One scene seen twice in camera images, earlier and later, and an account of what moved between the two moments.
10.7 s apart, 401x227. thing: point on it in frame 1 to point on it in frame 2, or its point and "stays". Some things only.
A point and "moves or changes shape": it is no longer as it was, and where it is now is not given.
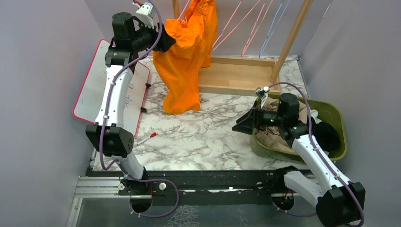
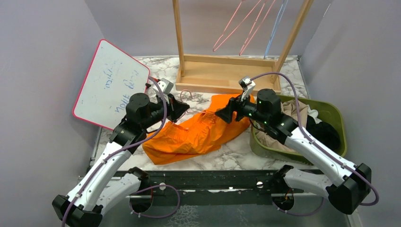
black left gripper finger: [166, 42] to [175, 109]
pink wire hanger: [183, 11] to [191, 95]
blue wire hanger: [263, 49] moves or changes shape
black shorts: [326, 135] stays
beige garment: [269, 135] stays
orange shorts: [179, 64] to [169, 144]
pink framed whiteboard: [91, 82] stays
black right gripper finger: [245, 124] to [225, 113]
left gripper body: [145, 38] to [160, 110]
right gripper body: [267, 117] to [248, 109]
